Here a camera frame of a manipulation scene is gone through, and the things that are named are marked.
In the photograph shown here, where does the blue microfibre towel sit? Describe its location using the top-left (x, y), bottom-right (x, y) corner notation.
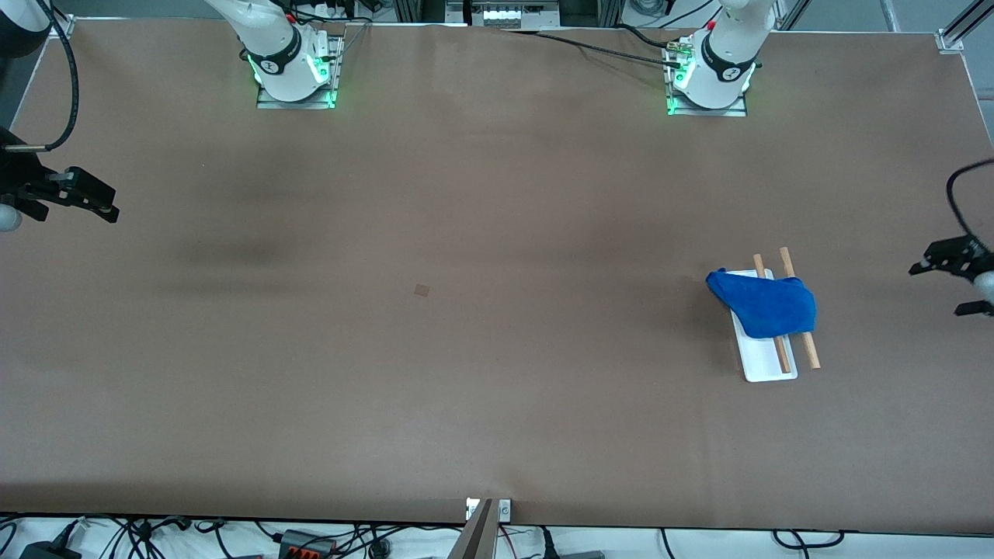
top-left (705, 268), bottom-right (818, 340)

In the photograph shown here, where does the wooden rack rod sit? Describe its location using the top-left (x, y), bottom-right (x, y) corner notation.
top-left (752, 254), bottom-right (791, 374)
top-left (779, 247), bottom-right (822, 370)

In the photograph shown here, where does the white towel rack base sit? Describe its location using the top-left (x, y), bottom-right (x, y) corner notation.
top-left (724, 269), bottom-right (798, 383)

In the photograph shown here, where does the black power adapter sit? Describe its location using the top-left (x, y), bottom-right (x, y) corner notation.
top-left (19, 540), bottom-right (83, 559)

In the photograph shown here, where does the black orange power strip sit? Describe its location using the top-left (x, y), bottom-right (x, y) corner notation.
top-left (278, 529), bottom-right (340, 559)

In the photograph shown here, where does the white power strip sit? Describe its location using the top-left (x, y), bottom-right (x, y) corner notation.
top-left (481, 4), bottom-right (538, 29)

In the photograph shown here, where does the brown slanted beam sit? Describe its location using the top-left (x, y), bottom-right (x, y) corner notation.
top-left (448, 499), bottom-right (500, 559)

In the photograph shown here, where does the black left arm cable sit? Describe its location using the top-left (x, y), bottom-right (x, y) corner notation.
top-left (945, 158), bottom-right (994, 251)

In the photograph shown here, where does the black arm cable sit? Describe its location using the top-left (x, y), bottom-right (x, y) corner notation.
top-left (31, 0), bottom-right (80, 153)
top-left (945, 158), bottom-right (994, 251)

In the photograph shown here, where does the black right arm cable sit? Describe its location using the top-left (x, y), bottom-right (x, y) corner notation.
top-left (31, 0), bottom-right (80, 153)

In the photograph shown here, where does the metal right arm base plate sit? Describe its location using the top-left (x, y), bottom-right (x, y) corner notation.
top-left (255, 35), bottom-right (341, 110)

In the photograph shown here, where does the aluminium frame profile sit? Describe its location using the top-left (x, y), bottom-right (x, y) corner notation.
top-left (943, 0), bottom-right (994, 44)

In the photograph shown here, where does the black cable across table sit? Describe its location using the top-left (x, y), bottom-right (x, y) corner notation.
top-left (503, 29), bottom-right (686, 68)

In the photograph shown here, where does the small metal table bracket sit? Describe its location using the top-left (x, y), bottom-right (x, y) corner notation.
top-left (466, 498), bottom-right (513, 523)

